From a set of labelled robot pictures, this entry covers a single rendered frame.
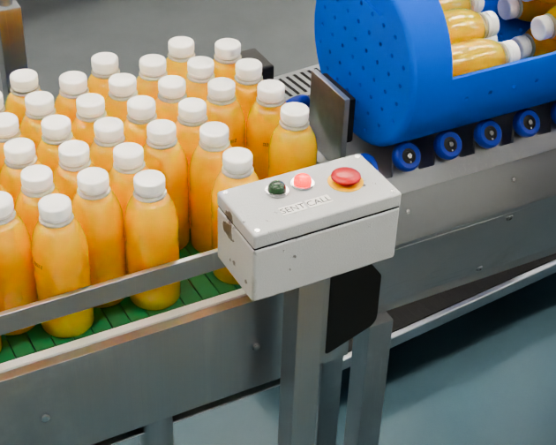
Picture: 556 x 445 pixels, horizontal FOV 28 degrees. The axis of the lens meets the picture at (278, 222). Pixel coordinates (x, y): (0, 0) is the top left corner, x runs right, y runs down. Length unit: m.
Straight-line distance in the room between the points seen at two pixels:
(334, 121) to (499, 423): 1.15
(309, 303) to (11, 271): 0.37
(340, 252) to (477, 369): 1.43
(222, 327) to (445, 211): 0.44
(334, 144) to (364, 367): 0.44
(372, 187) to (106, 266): 0.35
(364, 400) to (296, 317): 0.58
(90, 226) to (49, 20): 2.91
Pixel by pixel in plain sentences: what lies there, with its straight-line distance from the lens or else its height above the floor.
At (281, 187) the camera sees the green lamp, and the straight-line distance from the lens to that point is 1.32.
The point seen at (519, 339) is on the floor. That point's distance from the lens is 2.84.
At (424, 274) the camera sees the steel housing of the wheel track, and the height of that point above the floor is 0.71.
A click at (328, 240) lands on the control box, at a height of 1.06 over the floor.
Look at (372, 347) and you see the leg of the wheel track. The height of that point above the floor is 0.58.
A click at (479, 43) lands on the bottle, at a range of 1.63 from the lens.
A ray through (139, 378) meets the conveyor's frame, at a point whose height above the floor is 0.83.
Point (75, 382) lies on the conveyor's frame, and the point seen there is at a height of 0.85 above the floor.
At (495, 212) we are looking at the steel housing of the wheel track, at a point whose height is 0.83.
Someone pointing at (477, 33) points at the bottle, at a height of 1.12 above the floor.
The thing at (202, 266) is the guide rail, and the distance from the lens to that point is 1.43.
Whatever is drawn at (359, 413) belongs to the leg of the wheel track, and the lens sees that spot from 2.00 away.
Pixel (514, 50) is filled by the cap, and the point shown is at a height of 1.11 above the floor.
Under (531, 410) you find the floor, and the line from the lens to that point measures 2.67.
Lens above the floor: 1.86
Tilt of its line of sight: 36 degrees down
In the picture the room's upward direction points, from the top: 2 degrees clockwise
